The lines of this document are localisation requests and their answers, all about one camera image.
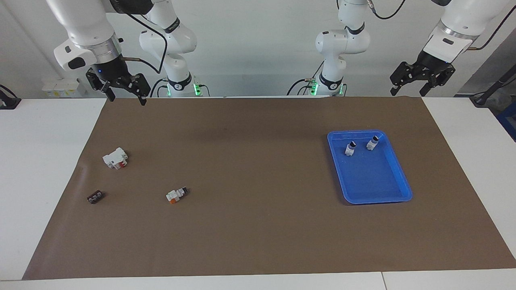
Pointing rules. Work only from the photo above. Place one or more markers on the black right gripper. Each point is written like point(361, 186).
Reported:
point(111, 71)

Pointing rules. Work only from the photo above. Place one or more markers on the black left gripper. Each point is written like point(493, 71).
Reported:
point(433, 64)

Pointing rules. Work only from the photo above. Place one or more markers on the small selector switch black knob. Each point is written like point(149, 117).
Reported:
point(371, 146)
point(349, 150)
point(175, 195)

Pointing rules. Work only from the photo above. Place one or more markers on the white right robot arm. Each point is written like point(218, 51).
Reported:
point(88, 28)

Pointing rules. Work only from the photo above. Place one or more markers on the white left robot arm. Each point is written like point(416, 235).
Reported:
point(455, 32)

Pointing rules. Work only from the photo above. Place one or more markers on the black tripod stand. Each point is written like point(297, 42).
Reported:
point(494, 86)

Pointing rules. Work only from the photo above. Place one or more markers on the white circuit breaker red lever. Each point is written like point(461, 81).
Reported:
point(113, 158)

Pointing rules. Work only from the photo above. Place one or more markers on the blue box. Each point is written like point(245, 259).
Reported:
point(508, 121)

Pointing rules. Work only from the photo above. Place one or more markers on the small dark cylindrical capacitor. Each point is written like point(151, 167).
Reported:
point(95, 197)

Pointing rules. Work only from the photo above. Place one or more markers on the blue plastic tray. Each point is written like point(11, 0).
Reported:
point(375, 181)

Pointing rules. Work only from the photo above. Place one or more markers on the brown table mat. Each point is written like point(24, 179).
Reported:
point(258, 233)

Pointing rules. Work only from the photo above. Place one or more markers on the white wall power strip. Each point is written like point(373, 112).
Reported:
point(60, 88)

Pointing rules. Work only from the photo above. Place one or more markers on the black clamp mount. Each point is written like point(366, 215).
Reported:
point(8, 100)

